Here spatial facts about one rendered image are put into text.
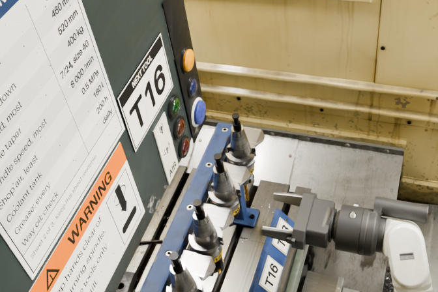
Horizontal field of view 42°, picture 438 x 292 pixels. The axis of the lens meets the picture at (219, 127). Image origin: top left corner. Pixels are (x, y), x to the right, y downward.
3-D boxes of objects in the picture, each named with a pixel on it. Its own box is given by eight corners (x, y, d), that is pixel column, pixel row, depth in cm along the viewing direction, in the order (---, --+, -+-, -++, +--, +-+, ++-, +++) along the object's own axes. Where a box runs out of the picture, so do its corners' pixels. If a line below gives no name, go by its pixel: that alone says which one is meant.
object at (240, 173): (253, 168, 118) (253, 165, 118) (246, 188, 115) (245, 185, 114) (221, 163, 120) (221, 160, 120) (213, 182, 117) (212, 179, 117)
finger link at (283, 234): (262, 224, 110) (293, 230, 108) (263, 233, 112) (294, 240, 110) (259, 231, 109) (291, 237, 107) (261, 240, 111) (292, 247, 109)
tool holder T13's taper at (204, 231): (200, 223, 108) (195, 201, 103) (221, 230, 106) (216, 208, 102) (189, 241, 105) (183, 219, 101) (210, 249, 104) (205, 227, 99)
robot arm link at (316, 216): (305, 177, 112) (367, 188, 108) (306, 207, 119) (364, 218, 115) (290, 229, 104) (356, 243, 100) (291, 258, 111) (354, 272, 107)
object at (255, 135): (267, 131, 125) (266, 128, 125) (261, 148, 122) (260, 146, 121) (236, 126, 128) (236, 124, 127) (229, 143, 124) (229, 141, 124)
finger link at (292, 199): (274, 201, 117) (304, 207, 115) (273, 191, 115) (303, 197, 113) (276, 195, 118) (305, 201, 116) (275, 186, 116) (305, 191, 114)
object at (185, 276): (179, 273, 101) (172, 252, 96) (201, 281, 99) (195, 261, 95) (167, 294, 98) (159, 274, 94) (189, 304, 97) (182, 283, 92)
